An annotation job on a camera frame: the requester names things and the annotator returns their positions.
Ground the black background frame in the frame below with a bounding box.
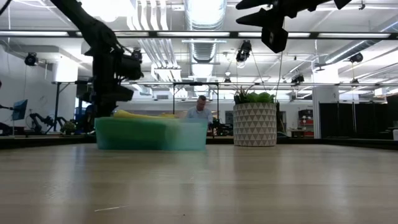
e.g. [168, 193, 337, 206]
[50, 79, 97, 133]
[172, 80, 221, 124]

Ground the small background potted plant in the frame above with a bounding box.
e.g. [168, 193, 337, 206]
[60, 120, 77, 136]

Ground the white column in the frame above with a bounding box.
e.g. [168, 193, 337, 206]
[312, 85, 340, 139]

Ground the black overhead frame beam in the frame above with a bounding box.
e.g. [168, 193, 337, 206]
[0, 29, 398, 40]

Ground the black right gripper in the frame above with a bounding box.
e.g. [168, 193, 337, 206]
[235, 0, 335, 29]

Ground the black hanging camera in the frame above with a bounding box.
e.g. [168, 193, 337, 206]
[234, 39, 253, 63]

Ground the green translucent plastic bin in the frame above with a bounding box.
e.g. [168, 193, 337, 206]
[94, 116, 209, 152]

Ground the succulent in patterned pot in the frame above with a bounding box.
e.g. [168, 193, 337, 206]
[233, 87, 278, 147]

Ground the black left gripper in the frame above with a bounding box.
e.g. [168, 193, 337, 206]
[90, 46, 135, 119]

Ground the silver ventilation duct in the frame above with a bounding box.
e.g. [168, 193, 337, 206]
[183, 0, 228, 65]

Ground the thin hanging cable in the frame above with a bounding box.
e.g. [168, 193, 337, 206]
[274, 51, 284, 101]

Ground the yellow microfiber towel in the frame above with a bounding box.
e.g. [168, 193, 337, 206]
[113, 109, 178, 120]

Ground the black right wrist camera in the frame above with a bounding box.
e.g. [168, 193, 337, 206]
[261, 26, 289, 55]

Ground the person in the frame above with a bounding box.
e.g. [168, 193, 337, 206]
[185, 95, 215, 131]

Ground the dark green microfiber towel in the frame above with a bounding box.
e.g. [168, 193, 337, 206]
[96, 133, 170, 150]

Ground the background computer monitor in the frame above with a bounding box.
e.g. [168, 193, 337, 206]
[11, 98, 29, 122]

